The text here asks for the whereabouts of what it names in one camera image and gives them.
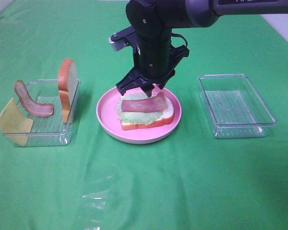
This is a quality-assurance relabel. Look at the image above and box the green tablecloth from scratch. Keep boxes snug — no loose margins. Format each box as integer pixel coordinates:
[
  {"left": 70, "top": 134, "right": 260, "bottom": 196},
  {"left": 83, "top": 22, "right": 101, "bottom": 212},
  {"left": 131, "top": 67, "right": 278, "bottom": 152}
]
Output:
[{"left": 0, "top": 0, "right": 288, "bottom": 230}]

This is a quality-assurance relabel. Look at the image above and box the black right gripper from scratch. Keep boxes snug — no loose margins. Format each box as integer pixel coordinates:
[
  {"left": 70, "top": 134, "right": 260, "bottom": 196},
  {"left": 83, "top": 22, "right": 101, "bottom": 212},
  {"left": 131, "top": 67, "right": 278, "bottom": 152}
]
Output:
[{"left": 115, "top": 45, "right": 190, "bottom": 98}]

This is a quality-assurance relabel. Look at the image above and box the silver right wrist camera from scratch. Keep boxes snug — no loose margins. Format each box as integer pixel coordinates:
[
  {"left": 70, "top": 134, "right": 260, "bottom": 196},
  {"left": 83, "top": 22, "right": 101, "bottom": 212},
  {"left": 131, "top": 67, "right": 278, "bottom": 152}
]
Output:
[{"left": 108, "top": 26, "right": 137, "bottom": 53}]

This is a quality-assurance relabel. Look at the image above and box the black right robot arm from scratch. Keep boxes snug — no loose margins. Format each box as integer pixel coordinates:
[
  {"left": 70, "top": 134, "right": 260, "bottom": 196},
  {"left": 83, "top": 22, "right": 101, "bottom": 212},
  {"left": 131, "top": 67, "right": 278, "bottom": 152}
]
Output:
[{"left": 109, "top": 0, "right": 288, "bottom": 97}]

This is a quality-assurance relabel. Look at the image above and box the pink round plate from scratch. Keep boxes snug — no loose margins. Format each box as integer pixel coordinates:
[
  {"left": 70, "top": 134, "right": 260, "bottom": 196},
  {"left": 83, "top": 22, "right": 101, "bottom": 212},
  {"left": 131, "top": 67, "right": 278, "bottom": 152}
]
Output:
[{"left": 96, "top": 87, "right": 182, "bottom": 144}]

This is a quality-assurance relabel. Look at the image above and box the yellow cheese slice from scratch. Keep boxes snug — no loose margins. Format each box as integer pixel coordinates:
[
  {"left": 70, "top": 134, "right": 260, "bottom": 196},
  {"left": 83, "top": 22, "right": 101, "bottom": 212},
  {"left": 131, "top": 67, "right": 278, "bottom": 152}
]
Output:
[{"left": 0, "top": 98, "right": 33, "bottom": 146}]

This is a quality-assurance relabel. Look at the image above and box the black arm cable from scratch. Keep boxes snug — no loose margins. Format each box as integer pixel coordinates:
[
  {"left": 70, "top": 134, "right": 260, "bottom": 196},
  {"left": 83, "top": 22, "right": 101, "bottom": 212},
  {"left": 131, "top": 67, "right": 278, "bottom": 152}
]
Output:
[{"left": 170, "top": 33, "right": 189, "bottom": 48}]

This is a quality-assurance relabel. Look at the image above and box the bacon strip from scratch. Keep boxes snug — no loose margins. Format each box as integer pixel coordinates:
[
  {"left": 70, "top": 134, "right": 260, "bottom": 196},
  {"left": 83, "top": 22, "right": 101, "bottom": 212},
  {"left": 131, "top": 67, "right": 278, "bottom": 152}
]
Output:
[
  {"left": 121, "top": 92, "right": 168, "bottom": 113},
  {"left": 14, "top": 80, "right": 54, "bottom": 117}
]

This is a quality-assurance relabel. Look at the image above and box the bread slice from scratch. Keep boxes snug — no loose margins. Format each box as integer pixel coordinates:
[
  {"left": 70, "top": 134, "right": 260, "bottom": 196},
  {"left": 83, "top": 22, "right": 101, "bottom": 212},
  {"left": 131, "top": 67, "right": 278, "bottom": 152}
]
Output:
[
  {"left": 120, "top": 97, "right": 175, "bottom": 130},
  {"left": 58, "top": 58, "right": 78, "bottom": 123}
]

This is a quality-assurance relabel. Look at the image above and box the right clear plastic tray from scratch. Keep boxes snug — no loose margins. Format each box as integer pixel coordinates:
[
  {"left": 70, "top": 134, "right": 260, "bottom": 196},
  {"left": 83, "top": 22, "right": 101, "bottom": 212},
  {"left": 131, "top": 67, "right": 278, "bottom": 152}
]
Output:
[{"left": 198, "top": 74, "right": 276, "bottom": 139}]

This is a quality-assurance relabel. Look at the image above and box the green lettuce leaf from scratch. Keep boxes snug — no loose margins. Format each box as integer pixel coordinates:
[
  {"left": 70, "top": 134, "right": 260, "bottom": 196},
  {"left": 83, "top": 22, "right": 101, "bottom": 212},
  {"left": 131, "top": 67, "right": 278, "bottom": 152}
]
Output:
[{"left": 116, "top": 92, "right": 163, "bottom": 125}]

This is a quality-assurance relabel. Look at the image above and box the clear plastic film sheet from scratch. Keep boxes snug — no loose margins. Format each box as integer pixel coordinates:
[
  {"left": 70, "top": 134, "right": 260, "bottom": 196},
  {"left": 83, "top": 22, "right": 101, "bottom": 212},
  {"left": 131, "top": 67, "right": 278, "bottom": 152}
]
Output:
[{"left": 72, "top": 165, "right": 116, "bottom": 230}]

